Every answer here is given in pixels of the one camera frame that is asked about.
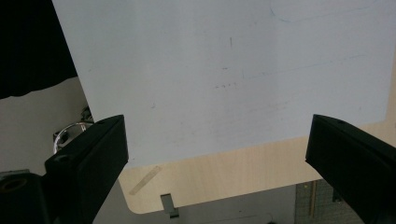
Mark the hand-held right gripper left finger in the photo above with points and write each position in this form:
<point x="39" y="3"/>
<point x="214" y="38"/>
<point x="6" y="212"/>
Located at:
<point x="93" y="155"/>

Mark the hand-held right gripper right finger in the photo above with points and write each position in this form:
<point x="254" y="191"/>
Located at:
<point x="355" y="158"/>

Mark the strip of clear tape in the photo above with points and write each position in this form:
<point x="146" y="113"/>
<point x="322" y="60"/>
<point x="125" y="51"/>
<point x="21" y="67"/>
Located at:
<point x="145" y="180"/>

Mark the grey metal table clamp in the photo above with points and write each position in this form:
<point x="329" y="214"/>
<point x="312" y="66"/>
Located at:
<point x="169" y="206"/>

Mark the black curtain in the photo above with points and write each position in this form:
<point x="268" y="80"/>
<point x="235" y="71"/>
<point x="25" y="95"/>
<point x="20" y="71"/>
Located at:
<point x="29" y="43"/>

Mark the white table mat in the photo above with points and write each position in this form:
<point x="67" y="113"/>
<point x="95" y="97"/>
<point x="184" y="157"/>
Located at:
<point x="218" y="77"/>

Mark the chrome metal table leg bracket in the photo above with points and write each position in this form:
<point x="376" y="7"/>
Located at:
<point x="67" y="133"/>

